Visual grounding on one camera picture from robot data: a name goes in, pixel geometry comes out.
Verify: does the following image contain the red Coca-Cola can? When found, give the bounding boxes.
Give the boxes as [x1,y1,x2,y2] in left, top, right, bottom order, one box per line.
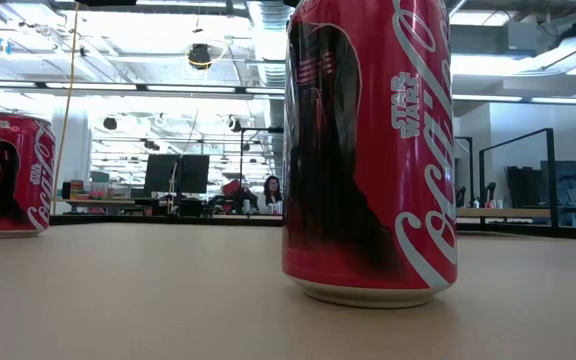
[281,0,459,309]
[0,111,58,239]

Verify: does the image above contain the person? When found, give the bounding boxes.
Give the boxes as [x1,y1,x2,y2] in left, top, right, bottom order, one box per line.
[262,174,284,215]

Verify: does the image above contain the black background monitor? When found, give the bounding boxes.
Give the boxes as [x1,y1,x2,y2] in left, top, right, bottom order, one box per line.
[179,154,211,195]
[143,153,180,194]

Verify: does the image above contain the black ceiling-hung device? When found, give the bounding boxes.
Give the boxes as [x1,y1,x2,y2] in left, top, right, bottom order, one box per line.
[187,43,213,71]

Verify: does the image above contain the background wooden desk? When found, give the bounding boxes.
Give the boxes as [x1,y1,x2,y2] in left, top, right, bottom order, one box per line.
[55,197,169,217]

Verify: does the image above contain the black background equipment rack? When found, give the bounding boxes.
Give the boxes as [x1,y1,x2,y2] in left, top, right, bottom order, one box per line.
[505,159,576,211]

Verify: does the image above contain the black background rig frame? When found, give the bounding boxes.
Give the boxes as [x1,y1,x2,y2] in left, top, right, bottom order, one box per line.
[237,126,285,217]

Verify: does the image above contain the black aluminium rig frame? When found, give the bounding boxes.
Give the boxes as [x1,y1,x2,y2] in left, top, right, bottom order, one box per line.
[49,213,576,242]

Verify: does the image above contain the silver ventilation duct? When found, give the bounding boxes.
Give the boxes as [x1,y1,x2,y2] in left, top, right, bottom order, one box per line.
[247,0,290,89]

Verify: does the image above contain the yellow hanging cable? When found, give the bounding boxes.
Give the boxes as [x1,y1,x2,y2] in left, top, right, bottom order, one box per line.
[50,0,82,216]

